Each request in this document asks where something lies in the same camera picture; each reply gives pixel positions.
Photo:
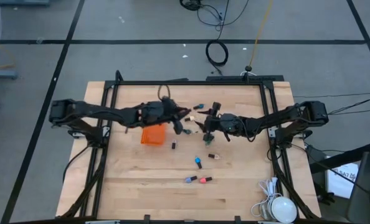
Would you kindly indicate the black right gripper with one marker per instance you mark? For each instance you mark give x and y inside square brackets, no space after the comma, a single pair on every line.
[230,124]

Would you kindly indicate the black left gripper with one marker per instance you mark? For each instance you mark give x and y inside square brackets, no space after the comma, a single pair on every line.
[157,115]

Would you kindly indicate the pale yellow nail polish bottle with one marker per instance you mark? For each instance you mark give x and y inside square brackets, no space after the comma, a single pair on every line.
[189,118]

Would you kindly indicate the dark green glitter nail polish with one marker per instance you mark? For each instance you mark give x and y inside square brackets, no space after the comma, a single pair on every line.
[187,131]

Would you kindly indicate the teal blue nail polish bottle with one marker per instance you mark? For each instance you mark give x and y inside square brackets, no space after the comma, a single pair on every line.
[198,106]

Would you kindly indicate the bright green nail polish bottle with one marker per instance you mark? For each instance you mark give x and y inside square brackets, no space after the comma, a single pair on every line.
[208,142]

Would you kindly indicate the clear white nail polish bottle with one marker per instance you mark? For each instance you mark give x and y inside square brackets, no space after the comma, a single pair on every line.
[173,144]

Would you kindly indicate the nude mauve nail polish bottle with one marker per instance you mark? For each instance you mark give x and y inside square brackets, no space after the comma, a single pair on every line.
[214,156]

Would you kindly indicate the bright blue nail polish bottle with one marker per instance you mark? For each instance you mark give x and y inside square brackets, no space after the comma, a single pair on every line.
[197,160]

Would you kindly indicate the coral red nail polish bottle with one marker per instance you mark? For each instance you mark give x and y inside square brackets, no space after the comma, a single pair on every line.
[205,180]

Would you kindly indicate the periwinkle nail polish bottle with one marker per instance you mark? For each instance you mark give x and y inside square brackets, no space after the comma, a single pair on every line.
[189,180]

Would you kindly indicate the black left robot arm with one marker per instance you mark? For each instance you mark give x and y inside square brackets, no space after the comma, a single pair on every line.
[94,110]

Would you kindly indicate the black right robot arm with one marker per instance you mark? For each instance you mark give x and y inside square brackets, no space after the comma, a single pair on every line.
[275,119]

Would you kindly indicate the orange plastic slotted basket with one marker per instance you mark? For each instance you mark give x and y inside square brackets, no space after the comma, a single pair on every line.
[154,137]

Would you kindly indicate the grey power adapter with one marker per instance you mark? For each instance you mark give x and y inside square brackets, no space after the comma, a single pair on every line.
[265,212]

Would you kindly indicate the white dome lamp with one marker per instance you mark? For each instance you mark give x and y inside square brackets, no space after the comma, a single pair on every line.
[284,210]

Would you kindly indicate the black equipment stand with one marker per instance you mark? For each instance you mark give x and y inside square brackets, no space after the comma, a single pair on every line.
[344,157]

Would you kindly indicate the white printed paper sign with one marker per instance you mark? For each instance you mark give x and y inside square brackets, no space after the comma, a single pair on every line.
[340,186]

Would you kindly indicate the grey office chair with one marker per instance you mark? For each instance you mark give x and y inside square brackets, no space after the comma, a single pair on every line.
[367,186]

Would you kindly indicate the grey metal floor beam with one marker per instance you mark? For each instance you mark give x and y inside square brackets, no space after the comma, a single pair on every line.
[1,74]
[23,2]

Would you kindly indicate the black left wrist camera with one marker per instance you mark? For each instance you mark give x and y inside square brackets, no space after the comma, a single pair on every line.
[168,102]

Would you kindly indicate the black metal table frame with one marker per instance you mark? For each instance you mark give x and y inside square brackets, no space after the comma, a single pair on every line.
[188,83]

